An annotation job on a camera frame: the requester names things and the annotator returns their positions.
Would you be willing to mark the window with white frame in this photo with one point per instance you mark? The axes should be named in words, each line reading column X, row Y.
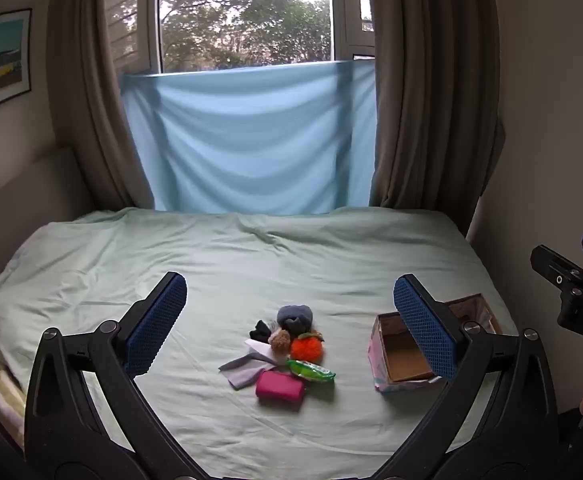
column 246, row 10

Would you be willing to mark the beige padded headboard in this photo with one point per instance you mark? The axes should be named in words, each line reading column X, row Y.
column 31, row 185

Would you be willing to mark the hanging light blue sheet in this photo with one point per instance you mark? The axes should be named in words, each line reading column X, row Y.
column 251, row 140

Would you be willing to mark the bed with pale green sheet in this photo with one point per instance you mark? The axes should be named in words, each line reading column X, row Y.
column 221, row 270

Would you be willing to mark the white cloth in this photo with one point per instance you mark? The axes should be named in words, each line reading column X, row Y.
column 261, row 350

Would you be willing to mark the beige knitted pompom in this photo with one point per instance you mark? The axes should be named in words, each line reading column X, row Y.
column 280, row 341

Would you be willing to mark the folded pale yellow blanket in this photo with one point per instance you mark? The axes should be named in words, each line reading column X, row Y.
column 3, row 400

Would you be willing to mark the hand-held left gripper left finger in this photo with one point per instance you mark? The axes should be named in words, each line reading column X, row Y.
column 154, row 330

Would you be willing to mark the pink pouch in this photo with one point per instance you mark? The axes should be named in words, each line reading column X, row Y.
column 279, row 386

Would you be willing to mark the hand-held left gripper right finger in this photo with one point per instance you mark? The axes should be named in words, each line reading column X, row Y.
column 426, row 330

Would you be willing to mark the lavender cloth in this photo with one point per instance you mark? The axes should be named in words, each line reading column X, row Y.
column 243, row 375

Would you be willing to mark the grey sock ball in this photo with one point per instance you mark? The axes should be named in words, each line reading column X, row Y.
column 296, row 316

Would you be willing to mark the brown curtain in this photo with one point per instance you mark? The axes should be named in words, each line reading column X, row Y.
column 421, row 85
column 96, row 85

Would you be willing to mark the black sock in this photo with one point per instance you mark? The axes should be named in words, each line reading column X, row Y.
column 260, row 331

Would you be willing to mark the orange plush ball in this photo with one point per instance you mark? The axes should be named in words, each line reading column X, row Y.
column 306, row 348

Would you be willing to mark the cardboard box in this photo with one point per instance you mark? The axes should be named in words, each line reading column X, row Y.
column 406, row 355

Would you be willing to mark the green wipes packet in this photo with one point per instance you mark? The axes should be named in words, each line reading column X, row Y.
column 311, row 370

